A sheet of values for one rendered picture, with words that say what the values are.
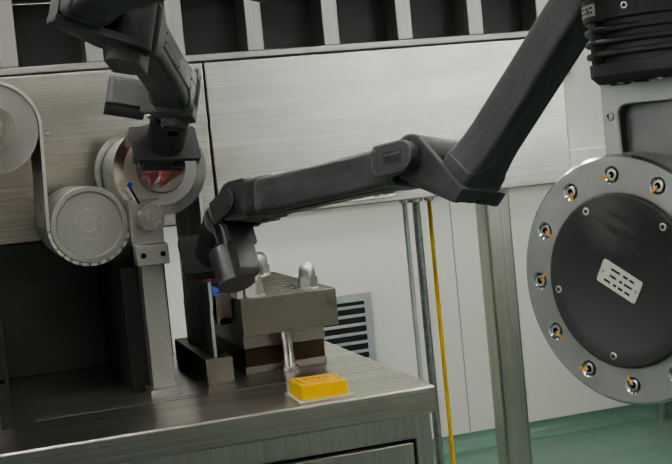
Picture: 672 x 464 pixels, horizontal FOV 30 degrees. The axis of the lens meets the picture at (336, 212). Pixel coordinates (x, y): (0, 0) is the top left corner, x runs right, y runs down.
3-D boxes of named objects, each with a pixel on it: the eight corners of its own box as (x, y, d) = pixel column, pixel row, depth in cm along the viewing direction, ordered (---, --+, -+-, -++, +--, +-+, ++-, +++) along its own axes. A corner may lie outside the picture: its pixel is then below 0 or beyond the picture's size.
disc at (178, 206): (114, 217, 197) (112, 122, 197) (114, 217, 197) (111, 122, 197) (207, 214, 201) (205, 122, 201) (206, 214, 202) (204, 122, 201)
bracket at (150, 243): (152, 400, 192) (131, 202, 191) (146, 393, 199) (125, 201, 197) (184, 395, 194) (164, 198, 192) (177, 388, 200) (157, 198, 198)
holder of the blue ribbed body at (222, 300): (218, 325, 203) (214, 294, 203) (191, 311, 225) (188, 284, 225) (236, 322, 204) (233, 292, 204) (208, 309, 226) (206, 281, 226)
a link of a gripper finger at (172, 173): (177, 201, 195) (187, 161, 188) (132, 202, 192) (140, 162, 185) (170, 167, 199) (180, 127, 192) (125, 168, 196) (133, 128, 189)
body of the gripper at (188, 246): (247, 271, 198) (255, 250, 191) (184, 279, 195) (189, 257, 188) (239, 235, 200) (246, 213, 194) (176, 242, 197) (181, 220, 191)
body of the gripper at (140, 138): (199, 166, 189) (208, 133, 184) (132, 167, 186) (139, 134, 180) (192, 134, 193) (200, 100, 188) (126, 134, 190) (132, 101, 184)
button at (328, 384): (302, 402, 179) (300, 385, 179) (289, 394, 186) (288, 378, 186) (348, 395, 181) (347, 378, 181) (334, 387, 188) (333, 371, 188)
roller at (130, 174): (125, 206, 197) (123, 133, 197) (104, 203, 222) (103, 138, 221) (197, 204, 200) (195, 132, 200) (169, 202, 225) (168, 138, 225)
